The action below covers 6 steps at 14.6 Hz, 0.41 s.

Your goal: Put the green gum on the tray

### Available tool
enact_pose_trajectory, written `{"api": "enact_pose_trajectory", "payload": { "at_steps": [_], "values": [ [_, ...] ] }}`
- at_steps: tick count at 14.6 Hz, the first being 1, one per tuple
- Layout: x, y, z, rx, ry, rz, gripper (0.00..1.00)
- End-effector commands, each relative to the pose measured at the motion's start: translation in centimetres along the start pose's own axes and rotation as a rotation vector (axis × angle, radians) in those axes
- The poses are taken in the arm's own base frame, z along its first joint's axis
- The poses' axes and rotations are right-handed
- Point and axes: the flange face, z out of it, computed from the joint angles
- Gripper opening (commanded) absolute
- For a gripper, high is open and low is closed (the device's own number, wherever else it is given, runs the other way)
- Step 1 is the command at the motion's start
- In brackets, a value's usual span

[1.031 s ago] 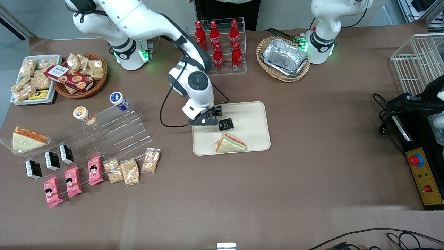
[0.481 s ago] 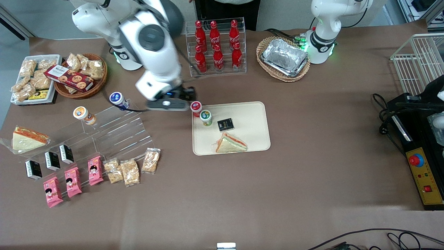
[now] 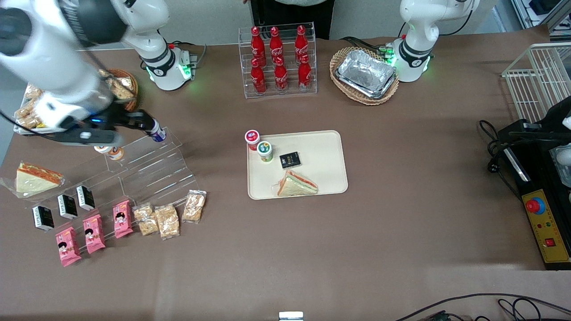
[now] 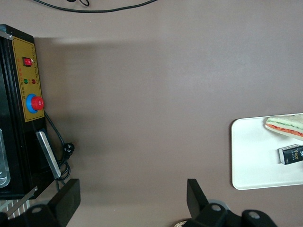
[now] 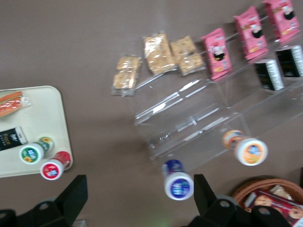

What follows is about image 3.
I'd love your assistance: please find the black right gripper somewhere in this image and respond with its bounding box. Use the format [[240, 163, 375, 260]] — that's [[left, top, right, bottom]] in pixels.
[[88, 109, 155, 134]]

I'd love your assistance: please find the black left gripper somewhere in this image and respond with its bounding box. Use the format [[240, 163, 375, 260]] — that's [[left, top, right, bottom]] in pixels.
[[508, 95, 571, 144]]

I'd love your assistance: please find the green gum bottle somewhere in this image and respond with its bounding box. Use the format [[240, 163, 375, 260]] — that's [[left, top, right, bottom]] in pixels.
[[257, 141, 274, 164]]

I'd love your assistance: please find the blue gum bottle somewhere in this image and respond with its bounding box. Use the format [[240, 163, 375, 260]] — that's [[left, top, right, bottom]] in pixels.
[[149, 119, 167, 143]]

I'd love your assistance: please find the aluminium foil tray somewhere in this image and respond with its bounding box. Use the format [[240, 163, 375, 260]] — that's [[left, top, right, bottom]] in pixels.
[[335, 49, 397, 99], [551, 147, 571, 188]]

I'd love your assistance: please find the orange gum bottle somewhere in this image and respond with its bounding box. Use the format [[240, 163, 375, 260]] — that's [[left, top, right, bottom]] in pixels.
[[95, 145, 124, 161]]

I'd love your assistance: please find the red gum bottle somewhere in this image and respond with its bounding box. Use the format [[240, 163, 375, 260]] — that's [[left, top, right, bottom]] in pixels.
[[244, 130, 262, 151]]

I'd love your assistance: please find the white rectangular tray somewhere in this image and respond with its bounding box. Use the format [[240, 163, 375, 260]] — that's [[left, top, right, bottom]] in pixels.
[[12, 82, 58, 134]]

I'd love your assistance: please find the beige plastic tray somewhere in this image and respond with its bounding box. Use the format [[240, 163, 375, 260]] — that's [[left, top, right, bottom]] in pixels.
[[247, 130, 348, 200]]

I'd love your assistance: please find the round wicker basket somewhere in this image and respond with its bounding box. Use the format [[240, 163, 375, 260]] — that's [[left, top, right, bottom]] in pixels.
[[100, 68, 139, 112]]

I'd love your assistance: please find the clear acrylic stepped stand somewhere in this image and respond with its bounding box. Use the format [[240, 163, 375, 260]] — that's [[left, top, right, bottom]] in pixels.
[[27, 127, 199, 223]]

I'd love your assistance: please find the black sealing machine yellow panel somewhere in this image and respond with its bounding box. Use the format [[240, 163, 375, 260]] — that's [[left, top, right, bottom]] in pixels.
[[497, 119, 571, 271]]

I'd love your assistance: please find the small black box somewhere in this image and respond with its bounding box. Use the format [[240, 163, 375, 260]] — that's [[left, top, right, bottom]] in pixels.
[[32, 205, 55, 231], [279, 152, 302, 170], [76, 185, 95, 211], [57, 194, 79, 220]]

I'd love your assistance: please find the pink snack packet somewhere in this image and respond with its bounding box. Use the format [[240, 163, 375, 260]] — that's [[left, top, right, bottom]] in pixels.
[[83, 214, 107, 255], [55, 226, 82, 267], [112, 200, 134, 239]]

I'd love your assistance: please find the red cola bottle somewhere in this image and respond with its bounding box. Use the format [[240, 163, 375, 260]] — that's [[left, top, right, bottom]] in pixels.
[[298, 54, 312, 87], [274, 57, 289, 92], [294, 25, 309, 63], [251, 26, 267, 67], [251, 58, 267, 94], [269, 26, 285, 65]]

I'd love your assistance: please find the wrapped triangle sandwich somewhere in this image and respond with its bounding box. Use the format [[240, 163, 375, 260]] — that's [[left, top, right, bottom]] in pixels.
[[272, 169, 319, 198], [0, 161, 66, 199]]

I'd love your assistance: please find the clear acrylic bottle rack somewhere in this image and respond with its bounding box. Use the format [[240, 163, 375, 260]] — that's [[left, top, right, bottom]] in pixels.
[[238, 22, 318, 99]]

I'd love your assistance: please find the black upright panel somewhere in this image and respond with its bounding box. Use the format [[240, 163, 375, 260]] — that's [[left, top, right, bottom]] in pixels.
[[249, 0, 333, 41]]

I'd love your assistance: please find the oval wicker basket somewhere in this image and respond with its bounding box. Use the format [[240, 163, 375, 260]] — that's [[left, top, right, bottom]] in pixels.
[[330, 47, 400, 106]]

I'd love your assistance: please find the white wire basket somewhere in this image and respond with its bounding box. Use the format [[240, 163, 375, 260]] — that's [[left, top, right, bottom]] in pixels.
[[502, 42, 571, 123]]

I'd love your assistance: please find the black power cable with plug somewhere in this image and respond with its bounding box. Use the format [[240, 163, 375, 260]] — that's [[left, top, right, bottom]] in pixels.
[[479, 119, 522, 201]]

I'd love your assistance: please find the black base cable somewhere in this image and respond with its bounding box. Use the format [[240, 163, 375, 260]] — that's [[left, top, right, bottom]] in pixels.
[[167, 40, 208, 67], [341, 37, 391, 56]]

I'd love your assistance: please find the metal frame shelf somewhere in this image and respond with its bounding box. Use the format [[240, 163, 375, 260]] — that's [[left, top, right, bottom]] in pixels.
[[511, 0, 571, 43]]

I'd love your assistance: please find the long black cable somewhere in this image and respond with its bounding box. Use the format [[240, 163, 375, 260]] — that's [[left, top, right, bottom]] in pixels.
[[395, 293, 571, 321]]

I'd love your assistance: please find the looped black cable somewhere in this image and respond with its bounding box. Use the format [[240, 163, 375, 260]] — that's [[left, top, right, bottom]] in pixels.
[[497, 298, 542, 321]]

